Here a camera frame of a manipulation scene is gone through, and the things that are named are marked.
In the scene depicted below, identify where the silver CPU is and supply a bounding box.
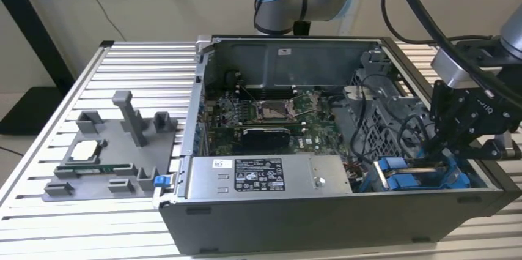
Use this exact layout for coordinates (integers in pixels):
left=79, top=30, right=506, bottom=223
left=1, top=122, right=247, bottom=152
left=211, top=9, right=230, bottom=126
left=67, top=141, right=101, bottom=160

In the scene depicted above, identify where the CPU socket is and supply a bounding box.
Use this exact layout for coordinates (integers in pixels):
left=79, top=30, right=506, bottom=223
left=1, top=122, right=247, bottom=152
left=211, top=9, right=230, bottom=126
left=251, top=99, right=296, bottom=122

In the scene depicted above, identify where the metal socket cover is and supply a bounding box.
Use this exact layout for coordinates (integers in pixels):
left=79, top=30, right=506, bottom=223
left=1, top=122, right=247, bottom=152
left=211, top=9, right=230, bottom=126
left=291, top=93, right=323, bottom=117

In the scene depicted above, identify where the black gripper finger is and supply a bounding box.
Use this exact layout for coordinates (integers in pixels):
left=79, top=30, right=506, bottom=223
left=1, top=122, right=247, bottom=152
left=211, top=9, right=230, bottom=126
left=438, top=131, right=504, bottom=159
left=422, top=80, right=454, bottom=154

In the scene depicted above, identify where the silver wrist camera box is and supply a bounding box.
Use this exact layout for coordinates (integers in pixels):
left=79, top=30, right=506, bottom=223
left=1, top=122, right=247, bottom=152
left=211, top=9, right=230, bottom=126
left=430, top=48, right=479, bottom=88

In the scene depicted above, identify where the black disk wire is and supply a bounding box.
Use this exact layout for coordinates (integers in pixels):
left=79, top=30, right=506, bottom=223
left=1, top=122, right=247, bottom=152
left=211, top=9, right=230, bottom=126
left=396, top=113, right=432, bottom=163

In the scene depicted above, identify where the green RAM stick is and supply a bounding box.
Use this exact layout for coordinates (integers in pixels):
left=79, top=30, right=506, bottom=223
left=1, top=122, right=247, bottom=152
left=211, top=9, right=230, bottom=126
left=58, top=164, right=133, bottom=173

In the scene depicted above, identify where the red yellow power wire bundle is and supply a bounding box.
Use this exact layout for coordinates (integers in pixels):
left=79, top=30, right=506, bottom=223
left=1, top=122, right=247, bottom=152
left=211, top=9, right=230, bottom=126
left=343, top=160, right=370, bottom=183

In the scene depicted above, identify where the metal disk bay cage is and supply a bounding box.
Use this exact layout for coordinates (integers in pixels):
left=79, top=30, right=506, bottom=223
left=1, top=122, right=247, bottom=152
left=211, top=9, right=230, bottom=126
left=338, top=50, right=439, bottom=163

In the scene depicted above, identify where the black stand base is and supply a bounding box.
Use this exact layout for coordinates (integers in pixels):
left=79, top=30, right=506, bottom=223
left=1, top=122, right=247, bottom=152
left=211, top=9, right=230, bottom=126
left=0, top=86, right=70, bottom=136

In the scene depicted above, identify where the green motherboard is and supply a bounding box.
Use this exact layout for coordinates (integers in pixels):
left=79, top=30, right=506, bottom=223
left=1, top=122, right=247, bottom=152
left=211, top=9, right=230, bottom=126
left=198, top=88, right=351, bottom=157

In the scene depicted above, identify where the black stand post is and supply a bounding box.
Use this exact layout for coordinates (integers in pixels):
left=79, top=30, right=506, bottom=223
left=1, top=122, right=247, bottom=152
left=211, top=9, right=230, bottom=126
left=0, top=0, right=77, bottom=89

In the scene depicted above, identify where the black RAM slot row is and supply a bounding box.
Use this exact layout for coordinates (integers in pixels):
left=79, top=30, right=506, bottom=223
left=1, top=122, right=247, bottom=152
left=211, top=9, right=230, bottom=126
left=243, top=120, right=307, bottom=127
left=234, top=84, right=298, bottom=99

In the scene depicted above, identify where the silver power supply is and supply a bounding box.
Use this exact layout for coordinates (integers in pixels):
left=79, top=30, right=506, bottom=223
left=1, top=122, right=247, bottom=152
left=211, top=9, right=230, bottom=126
left=185, top=154, right=354, bottom=199

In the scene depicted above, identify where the thin metal locking lever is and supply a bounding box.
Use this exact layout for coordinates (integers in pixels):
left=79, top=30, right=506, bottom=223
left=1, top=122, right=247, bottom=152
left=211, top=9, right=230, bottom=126
left=292, top=102, right=318, bottom=117
left=237, top=84, right=258, bottom=102

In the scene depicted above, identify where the hard disk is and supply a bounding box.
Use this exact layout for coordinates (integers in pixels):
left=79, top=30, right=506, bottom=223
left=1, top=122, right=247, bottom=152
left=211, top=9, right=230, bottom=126
left=372, top=154, right=472, bottom=193

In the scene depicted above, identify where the gray parts rack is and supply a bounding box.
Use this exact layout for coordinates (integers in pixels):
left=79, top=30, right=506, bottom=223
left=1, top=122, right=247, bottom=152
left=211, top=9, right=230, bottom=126
left=42, top=90, right=179, bottom=202

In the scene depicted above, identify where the black PC case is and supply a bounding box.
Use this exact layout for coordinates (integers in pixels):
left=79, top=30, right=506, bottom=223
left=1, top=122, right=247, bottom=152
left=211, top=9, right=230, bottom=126
left=153, top=34, right=522, bottom=256

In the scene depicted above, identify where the black graphics card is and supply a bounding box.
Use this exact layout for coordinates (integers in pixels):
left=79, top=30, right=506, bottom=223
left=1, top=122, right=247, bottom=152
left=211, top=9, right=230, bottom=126
left=239, top=127, right=292, bottom=152

